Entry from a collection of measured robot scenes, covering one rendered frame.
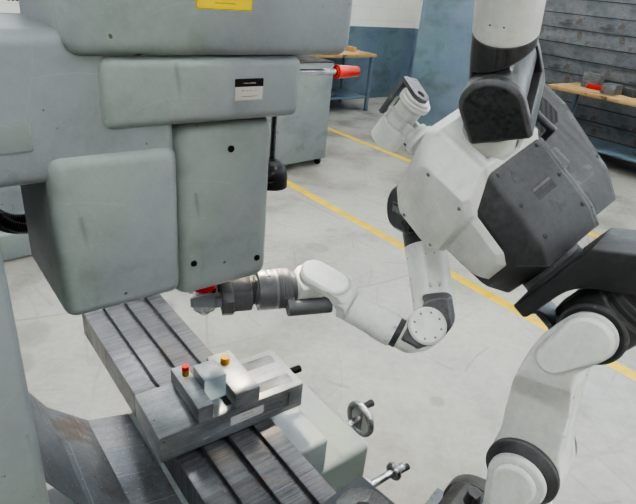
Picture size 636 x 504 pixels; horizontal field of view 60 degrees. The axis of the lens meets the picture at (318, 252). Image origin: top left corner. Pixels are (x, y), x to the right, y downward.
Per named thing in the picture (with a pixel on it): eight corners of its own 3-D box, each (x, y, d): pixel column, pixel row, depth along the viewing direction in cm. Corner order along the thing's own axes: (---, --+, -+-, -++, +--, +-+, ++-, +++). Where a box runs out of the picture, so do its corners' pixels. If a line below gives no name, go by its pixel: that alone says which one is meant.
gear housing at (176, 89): (231, 88, 112) (231, 36, 107) (300, 116, 95) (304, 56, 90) (56, 96, 92) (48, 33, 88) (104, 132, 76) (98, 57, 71)
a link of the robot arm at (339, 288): (309, 253, 118) (364, 282, 116) (302, 277, 125) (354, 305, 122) (295, 273, 114) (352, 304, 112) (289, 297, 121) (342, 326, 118)
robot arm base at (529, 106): (541, 96, 92) (473, 87, 95) (559, 26, 82) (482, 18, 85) (527, 157, 84) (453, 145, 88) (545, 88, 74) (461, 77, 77)
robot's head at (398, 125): (411, 157, 110) (383, 126, 112) (442, 119, 103) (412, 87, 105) (394, 163, 106) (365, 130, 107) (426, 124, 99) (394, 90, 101)
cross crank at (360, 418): (356, 416, 181) (360, 388, 175) (380, 438, 173) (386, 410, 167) (318, 435, 172) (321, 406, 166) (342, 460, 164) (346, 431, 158)
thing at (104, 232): (131, 237, 112) (122, 110, 100) (183, 292, 95) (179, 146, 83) (29, 257, 101) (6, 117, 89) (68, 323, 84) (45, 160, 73)
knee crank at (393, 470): (401, 462, 177) (403, 448, 174) (414, 474, 173) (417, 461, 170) (349, 493, 164) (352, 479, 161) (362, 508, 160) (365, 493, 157)
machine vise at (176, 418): (269, 370, 142) (272, 335, 137) (301, 405, 132) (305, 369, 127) (136, 418, 123) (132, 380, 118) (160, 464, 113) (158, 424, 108)
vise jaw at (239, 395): (229, 362, 133) (229, 349, 131) (259, 399, 122) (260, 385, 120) (206, 370, 129) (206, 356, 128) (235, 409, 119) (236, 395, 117)
